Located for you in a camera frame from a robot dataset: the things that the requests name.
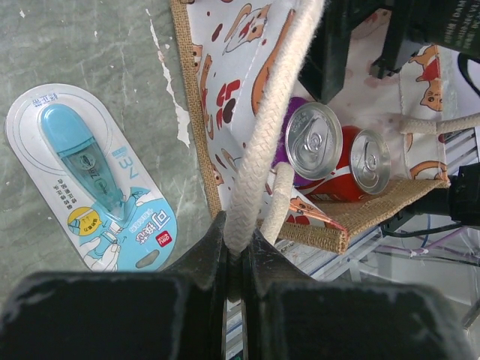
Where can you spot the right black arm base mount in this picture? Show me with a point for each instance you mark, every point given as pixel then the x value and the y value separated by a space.
pixel 459 202

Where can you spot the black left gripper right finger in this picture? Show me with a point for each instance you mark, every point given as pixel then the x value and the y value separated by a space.
pixel 289 315

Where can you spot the blue correction tape package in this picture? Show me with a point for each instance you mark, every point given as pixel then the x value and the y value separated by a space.
pixel 112 211

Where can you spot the canvas bag with rope handles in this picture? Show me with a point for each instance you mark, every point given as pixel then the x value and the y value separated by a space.
pixel 242 215

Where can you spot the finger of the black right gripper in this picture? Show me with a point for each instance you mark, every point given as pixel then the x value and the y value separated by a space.
pixel 324 67

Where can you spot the red cola can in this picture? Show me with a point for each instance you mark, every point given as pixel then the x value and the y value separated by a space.
pixel 363 170

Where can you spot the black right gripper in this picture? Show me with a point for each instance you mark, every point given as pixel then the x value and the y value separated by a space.
pixel 453 24

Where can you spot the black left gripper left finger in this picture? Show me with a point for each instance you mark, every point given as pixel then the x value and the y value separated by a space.
pixel 176 313

